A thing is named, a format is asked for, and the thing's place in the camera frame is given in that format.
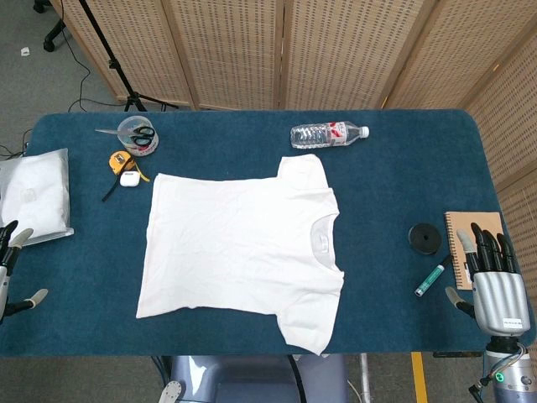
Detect brown spiral notebook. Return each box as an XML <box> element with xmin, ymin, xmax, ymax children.
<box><xmin>444</xmin><ymin>212</ymin><xmax>511</xmax><ymax>291</ymax></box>

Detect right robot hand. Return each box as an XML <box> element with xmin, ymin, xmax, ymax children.
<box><xmin>444</xmin><ymin>222</ymin><xmax>530</xmax><ymax>337</ymax></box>

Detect black office chair base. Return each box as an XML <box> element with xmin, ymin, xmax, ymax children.
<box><xmin>33</xmin><ymin>0</ymin><xmax>68</xmax><ymax>53</ymax></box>

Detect black floor cable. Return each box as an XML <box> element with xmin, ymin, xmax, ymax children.
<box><xmin>58</xmin><ymin>0</ymin><xmax>127</xmax><ymax>113</ymax></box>

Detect black round disc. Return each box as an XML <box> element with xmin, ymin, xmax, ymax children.
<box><xmin>409</xmin><ymin>223</ymin><xmax>442</xmax><ymax>254</ymax></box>

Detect metal table leg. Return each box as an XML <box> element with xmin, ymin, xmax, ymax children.
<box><xmin>359</xmin><ymin>353</ymin><xmax>373</xmax><ymax>403</ymax></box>

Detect yellow tape measure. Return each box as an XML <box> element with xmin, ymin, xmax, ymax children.
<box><xmin>101</xmin><ymin>150</ymin><xmax>151</xmax><ymax>203</ymax></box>

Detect black tripod stand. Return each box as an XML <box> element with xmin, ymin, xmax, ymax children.
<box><xmin>77</xmin><ymin>0</ymin><xmax>180</xmax><ymax>113</ymax></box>

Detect green marker pen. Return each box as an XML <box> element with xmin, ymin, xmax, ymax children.
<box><xmin>414</xmin><ymin>255</ymin><xmax>452</xmax><ymax>297</ymax></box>

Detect dark teal carpeted table surface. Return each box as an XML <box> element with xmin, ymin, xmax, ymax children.
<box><xmin>0</xmin><ymin>109</ymin><xmax>537</xmax><ymax>358</ymax></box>

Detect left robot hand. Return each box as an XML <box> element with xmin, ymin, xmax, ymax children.
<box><xmin>0</xmin><ymin>220</ymin><xmax>50</xmax><ymax>324</ymax></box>

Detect wicker folding screen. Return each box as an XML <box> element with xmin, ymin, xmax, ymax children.
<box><xmin>50</xmin><ymin>0</ymin><xmax>537</xmax><ymax>391</ymax></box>

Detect clear plastic jar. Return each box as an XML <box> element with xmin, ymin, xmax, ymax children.
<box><xmin>117</xmin><ymin>115</ymin><xmax>160</xmax><ymax>156</ymax></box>

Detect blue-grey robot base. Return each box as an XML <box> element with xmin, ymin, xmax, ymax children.
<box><xmin>158</xmin><ymin>354</ymin><xmax>349</xmax><ymax>403</ymax></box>

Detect clear plastic water bottle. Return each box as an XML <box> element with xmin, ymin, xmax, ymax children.
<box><xmin>289</xmin><ymin>121</ymin><xmax>371</xmax><ymax>149</ymax></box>

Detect black handled scissors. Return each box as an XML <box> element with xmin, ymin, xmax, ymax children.
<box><xmin>94</xmin><ymin>125</ymin><xmax>155</xmax><ymax>147</ymax></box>

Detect white t-shirt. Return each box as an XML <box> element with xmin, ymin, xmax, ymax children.
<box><xmin>135</xmin><ymin>154</ymin><xmax>346</xmax><ymax>357</ymax></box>

